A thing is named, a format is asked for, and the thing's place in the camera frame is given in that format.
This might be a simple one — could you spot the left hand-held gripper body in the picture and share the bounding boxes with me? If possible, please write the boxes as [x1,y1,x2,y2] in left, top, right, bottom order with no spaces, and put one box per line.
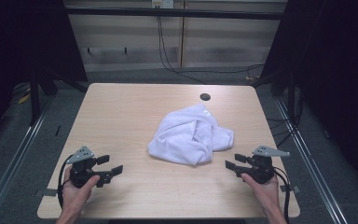
[65,145,107,189]

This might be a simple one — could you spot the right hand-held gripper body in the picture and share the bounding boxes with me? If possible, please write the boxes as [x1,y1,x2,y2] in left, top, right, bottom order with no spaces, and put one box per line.
[244,145,291,185]

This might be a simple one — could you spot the white printed towel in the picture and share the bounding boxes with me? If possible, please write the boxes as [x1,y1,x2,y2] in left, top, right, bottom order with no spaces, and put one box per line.
[146,103,235,167]

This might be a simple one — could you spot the person's left hand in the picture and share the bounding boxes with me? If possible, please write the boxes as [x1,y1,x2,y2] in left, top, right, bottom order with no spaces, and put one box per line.
[61,164,101,217]

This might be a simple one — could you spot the person's right hand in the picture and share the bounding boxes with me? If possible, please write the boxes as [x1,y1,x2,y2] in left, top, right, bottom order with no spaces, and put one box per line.
[241,172,282,217]

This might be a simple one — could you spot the grey tape strip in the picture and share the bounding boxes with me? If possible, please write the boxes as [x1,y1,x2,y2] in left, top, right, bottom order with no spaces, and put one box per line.
[279,184,302,194]
[34,188,59,198]

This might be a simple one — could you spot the black metal stand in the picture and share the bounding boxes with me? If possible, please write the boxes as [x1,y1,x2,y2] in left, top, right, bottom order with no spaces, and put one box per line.
[28,69,60,127]

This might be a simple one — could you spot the yellow floor item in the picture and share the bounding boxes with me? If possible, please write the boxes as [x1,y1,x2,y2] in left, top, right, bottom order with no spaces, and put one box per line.
[17,93,32,105]

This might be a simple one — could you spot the dark curtain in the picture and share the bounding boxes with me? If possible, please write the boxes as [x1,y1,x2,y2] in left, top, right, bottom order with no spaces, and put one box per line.
[0,0,89,147]
[255,0,358,195]

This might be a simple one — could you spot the black horizontal bar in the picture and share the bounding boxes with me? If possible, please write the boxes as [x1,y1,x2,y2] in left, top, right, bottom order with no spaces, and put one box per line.
[64,7,286,21]

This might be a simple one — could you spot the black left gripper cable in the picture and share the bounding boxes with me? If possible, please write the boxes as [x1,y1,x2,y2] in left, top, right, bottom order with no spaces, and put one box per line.
[57,154,76,210]

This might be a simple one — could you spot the black floor cables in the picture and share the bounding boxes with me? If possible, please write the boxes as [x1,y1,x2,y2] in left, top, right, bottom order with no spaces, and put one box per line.
[266,88,305,148]

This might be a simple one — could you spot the metal floor rail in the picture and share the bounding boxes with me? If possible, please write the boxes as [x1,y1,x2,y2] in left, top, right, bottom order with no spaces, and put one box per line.
[0,101,54,224]
[274,96,350,224]

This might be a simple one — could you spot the black wall cable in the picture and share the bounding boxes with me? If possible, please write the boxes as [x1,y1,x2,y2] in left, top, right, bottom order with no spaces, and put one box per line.
[157,15,266,86]

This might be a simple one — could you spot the white wall outlet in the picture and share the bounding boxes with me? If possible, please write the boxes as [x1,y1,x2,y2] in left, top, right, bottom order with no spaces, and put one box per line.
[151,0,175,9]

